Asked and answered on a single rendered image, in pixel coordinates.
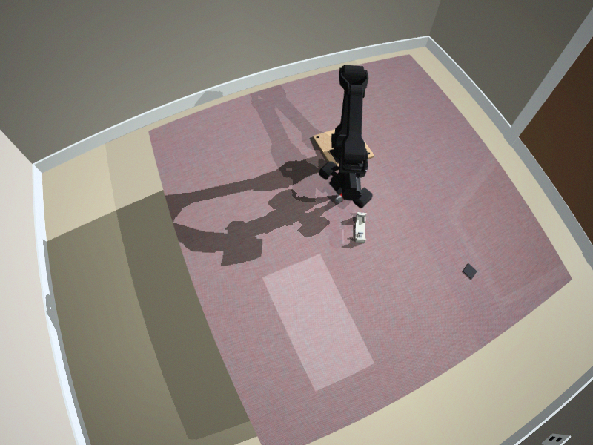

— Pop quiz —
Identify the white battery holder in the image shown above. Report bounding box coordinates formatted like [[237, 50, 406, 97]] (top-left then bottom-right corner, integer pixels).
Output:
[[355, 212, 366, 243]]

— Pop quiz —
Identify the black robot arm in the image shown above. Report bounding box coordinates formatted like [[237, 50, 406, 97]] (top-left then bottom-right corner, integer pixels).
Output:
[[330, 65, 368, 200]]

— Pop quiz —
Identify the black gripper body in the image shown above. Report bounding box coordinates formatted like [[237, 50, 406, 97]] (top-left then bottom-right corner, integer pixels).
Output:
[[319, 161, 372, 208]]

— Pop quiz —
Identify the dark grey square tile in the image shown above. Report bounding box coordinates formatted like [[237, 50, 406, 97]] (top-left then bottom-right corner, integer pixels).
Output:
[[463, 263, 477, 279]]

